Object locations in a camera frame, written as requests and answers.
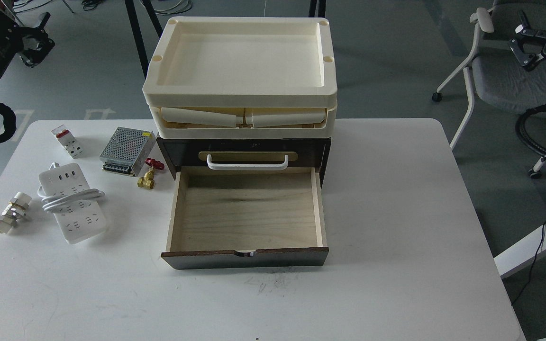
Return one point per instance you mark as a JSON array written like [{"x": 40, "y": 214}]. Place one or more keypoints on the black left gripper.
[{"x": 12, "y": 34}]

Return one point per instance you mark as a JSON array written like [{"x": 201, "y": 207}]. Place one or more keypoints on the white power strip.
[{"x": 64, "y": 192}]

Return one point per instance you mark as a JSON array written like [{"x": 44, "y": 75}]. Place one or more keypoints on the white red circuit breaker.
[{"x": 68, "y": 141}]

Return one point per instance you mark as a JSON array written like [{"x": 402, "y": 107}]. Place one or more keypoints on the metal mesh power supply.
[{"x": 127, "y": 150}]

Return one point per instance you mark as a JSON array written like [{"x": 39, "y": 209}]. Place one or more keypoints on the cream plastic tray lower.
[{"x": 259, "y": 117}]

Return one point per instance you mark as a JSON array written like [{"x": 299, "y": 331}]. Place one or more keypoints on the cream plastic tray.
[
  {"x": 259, "y": 117},
  {"x": 237, "y": 62}
]

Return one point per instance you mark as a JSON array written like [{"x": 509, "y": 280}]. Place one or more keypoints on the white metal pipe fitting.
[{"x": 16, "y": 209}]

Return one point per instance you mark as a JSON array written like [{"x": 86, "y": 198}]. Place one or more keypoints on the cream plastic tray top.
[{"x": 237, "y": 62}]

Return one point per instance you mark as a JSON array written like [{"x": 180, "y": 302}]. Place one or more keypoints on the white side table edge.
[{"x": 521, "y": 254}]

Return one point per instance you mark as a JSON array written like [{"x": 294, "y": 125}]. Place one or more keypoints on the open wooden drawer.
[{"x": 234, "y": 219}]

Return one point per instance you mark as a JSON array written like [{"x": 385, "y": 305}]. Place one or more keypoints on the brass valve red handle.
[{"x": 147, "y": 181}]

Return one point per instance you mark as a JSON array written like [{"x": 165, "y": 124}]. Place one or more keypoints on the white drawer handle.
[{"x": 247, "y": 166}]

